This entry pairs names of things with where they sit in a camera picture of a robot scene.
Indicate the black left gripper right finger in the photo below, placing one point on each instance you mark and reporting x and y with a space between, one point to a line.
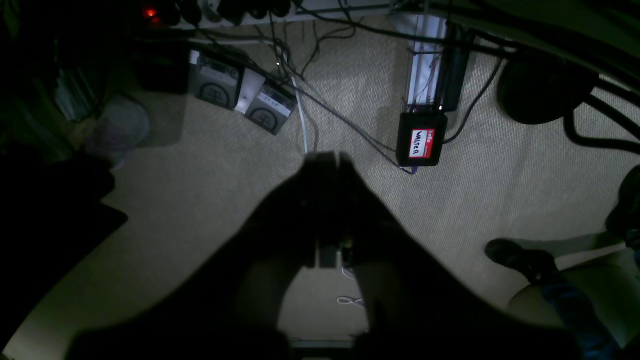
418 310

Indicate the grey foot pedal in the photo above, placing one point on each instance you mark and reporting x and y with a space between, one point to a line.
271 108
214 78

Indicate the grey foot pedal left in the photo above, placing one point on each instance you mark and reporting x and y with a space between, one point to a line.
214 78

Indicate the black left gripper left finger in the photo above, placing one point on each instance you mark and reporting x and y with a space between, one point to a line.
228 309

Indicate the aluminium table leg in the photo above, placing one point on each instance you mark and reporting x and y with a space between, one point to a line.
435 73

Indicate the black chair base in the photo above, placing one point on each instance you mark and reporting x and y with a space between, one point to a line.
536 88

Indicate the black power strip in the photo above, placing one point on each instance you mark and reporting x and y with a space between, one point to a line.
162 14

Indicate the grey foot pedal right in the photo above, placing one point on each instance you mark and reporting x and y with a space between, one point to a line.
271 108

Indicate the black shoe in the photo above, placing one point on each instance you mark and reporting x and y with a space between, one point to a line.
537 266

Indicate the black box with name sticker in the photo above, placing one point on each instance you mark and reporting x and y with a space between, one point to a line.
420 137

